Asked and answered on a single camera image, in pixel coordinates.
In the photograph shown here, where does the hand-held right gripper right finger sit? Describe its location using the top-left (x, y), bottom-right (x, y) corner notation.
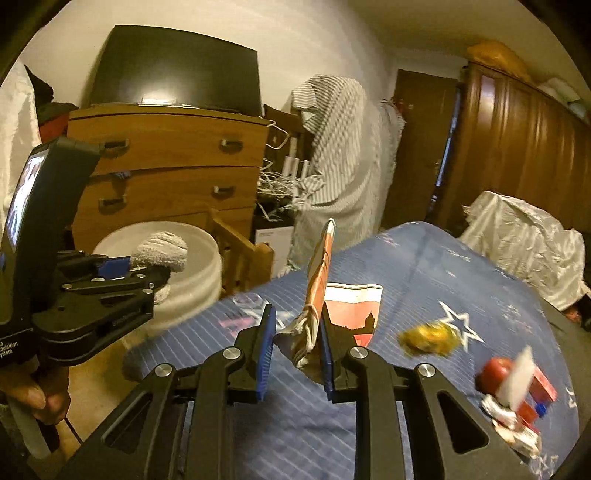
top-left (317, 307), bottom-right (536, 480)

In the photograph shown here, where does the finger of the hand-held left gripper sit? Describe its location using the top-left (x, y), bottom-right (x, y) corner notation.
top-left (57, 249), bottom-right (133, 281)
top-left (62, 268), bottom-right (172, 299)

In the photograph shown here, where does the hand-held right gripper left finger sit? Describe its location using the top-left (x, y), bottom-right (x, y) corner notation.
top-left (60, 303), bottom-right (278, 480)

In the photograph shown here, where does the white plastic bucket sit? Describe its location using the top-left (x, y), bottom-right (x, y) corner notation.
top-left (92, 220), bottom-right (223, 325)

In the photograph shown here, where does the orange paper cup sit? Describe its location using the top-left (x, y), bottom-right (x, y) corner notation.
top-left (273, 217), bottom-right (337, 384)

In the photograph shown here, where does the white red medicine box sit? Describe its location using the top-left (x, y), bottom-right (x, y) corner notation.
top-left (480, 396), bottom-right (544, 459)

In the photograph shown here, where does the person's left forearm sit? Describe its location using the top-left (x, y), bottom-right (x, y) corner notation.
top-left (8, 401), bottom-right (52, 459)

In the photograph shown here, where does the person's left hand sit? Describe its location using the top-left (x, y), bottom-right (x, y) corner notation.
top-left (0, 357), bottom-right (71, 424)

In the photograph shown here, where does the red white flat pack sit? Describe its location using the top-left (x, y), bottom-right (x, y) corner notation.
top-left (322, 282), bottom-right (384, 350)

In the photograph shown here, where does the white satin cloth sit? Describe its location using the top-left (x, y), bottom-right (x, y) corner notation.
top-left (459, 189), bottom-right (590, 313)
top-left (0, 59), bottom-right (42, 223)

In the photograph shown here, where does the light wooden chair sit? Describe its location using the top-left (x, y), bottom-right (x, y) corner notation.
top-left (205, 207), bottom-right (276, 297)

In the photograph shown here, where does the dark clothes pile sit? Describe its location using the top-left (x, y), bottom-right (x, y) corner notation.
top-left (25, 64), bottom-right (79, 145)

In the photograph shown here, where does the white cardboard box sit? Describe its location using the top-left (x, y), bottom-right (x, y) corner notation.
top-left (254, 224), bottom-right (297, 278)

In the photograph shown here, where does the yellow candy wrapper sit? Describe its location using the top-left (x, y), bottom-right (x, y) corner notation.
top-left (397, 321), bottom-right (463, 359)

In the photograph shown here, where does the blue star-print bedsheet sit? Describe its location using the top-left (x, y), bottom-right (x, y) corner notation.
top-left (122, 220), bottom-right (581, 480)

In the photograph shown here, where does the wooden dresser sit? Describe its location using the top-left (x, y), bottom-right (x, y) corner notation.
top-left (66, 103), bottom-right (271, 253)

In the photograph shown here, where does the red round object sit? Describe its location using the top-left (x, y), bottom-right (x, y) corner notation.
top-left (475, 357), bottom-right (516, 396)

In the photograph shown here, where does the white router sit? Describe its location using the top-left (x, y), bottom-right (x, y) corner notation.
top-left (281, 143), bottom-right (310, 179)

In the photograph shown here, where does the black television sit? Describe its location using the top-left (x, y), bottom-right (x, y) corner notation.
top-left (87, 25), bottom-right (260, 114)

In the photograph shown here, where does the grey striped cloth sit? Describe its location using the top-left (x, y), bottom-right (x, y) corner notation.
top-left (288, 76), bottom-right (407, 274)

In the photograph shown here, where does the red carton box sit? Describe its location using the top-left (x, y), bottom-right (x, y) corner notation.
top-left (516, 364), bottom-right (560, 426)

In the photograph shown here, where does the dark brown door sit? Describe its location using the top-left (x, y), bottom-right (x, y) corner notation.
top-left (383, 69), bottom-right (461, 232)

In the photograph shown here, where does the dark grey blanket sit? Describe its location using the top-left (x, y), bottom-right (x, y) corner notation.
top-left (538, 295), bottom-right (591, 398)

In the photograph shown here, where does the brown wooden wardrobe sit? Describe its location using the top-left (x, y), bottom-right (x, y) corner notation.
top-left (434, 60), bottom-right (591, 237)

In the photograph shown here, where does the yellow bag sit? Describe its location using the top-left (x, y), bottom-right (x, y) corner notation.
top-left (466, 40), bottom-right (534, 84)

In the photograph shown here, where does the white cable bundle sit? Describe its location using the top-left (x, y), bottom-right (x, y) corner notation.
top-left (256, 159), bottom-right (324, 223)

